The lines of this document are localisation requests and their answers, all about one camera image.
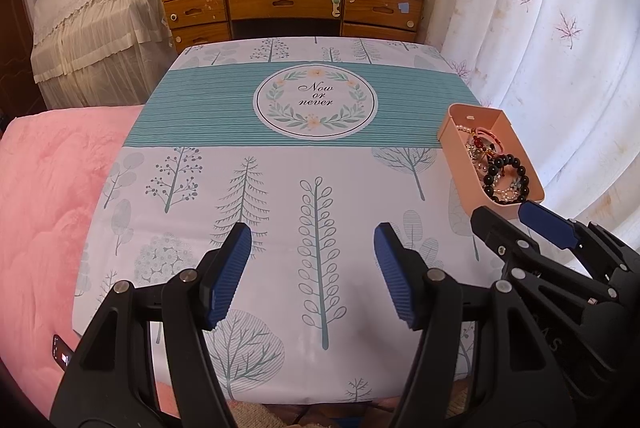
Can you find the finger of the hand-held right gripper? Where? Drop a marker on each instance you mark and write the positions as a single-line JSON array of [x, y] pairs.
[[495, 230], [547, 225]]

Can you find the tree print tablecloth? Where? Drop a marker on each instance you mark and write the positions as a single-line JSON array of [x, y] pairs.
[[320, 148]]

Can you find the wooden desk with drawers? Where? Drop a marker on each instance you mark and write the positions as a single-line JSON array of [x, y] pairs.
[[280, 3]]

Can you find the pink storage box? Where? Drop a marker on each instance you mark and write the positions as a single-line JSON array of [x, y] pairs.
[[505, 123]]

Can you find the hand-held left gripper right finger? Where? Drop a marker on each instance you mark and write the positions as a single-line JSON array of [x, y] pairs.
[[400, 278]]

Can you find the brown wooden door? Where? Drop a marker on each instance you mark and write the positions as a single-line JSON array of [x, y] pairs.
[[15, 58]]

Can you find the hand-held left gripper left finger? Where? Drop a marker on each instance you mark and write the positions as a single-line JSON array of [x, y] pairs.
[[227, 273]]

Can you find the white green drawer lock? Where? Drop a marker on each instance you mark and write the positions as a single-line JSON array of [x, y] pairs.
[[335, 7]]

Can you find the cream lace furniture cover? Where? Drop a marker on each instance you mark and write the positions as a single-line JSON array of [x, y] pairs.
[[90, 18]]

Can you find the white leaf print curtain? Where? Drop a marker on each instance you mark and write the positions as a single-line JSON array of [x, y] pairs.
[[550, 73]]

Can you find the blue sticker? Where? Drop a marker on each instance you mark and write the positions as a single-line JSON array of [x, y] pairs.
[[404, 8]]

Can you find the pink blanket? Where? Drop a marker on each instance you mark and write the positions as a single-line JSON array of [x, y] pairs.
[[45, 208]]

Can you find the small black device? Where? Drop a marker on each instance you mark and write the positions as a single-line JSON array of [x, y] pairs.
[[61, 350]]

